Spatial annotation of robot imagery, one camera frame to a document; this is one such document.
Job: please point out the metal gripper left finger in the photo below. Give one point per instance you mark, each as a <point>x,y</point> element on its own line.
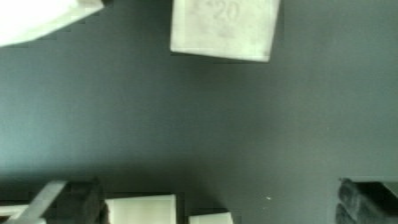
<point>67,204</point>

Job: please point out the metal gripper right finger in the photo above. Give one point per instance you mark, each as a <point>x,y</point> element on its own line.
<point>368,202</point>

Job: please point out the white table leg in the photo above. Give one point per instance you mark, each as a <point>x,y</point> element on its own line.
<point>224,28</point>

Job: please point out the white square table top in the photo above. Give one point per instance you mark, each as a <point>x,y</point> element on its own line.
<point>34,17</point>

